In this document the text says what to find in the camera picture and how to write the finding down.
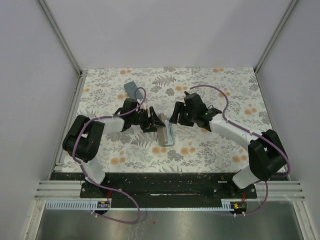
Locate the beige felt glasses case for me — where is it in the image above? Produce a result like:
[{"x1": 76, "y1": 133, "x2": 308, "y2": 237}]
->
[{"x1": 157, "y1": 113, "x2": 172, "y2": 147}]

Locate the grey-blue glasses case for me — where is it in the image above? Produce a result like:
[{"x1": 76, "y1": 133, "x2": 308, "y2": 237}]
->
[{"x1": 123, "y1": 81, "x2": 144, "y2": 100}]

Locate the light blue cloth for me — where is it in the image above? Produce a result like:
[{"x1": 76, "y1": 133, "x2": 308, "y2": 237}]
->
[{"x1": 165, "y1": 119, "x2": 175, "y2": 146}]

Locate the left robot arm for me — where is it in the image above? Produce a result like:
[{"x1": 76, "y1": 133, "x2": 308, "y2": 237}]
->
[{"x1": 62, "y1": 98, "x2": 166, "y2": 184}]

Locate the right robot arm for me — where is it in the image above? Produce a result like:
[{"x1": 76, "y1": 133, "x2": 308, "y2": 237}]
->
[{"x1": 169, "y1": 93, "x2": 288, "y2": 189}]

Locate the floral table mat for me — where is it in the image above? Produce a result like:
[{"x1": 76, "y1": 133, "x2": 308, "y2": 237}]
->
[{"x1": 76, "y1": 67, "x2": 272, "y2": 173}]

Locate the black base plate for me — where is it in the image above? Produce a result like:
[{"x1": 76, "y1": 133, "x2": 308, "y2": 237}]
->
[{"x1": 50, "y1": 172, "x2": 257, "y2": 207}]

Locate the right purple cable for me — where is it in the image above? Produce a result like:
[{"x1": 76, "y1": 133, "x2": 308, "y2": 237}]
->
[{"x1": 188, "y1": 85, "x2": 292, "y2": 217}]

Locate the white slotted cable duct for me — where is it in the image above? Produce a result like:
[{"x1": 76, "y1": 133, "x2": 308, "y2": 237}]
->
[{"x1": 45, "y1": 196, "x2": 247, "y2": 212}]

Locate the right aluminium frame post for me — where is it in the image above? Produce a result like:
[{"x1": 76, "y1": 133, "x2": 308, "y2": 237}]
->
[{"x1": 254, "y1": 0, "x2": 300, "y2": 75}]

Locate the aluminium frame post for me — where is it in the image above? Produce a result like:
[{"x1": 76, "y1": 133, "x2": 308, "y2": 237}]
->
[
  {"x1": 254, "y1": 0, "x2": 300, "y2": 75},
  {"x1": 36, "y1": 0, "x2": 83, "y2": 77}
]

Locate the left aluminium frame post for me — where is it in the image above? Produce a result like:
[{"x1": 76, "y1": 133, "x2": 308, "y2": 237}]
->
[{"x1": 36, "y1": 0, "x2": 83, "y2": 77}]

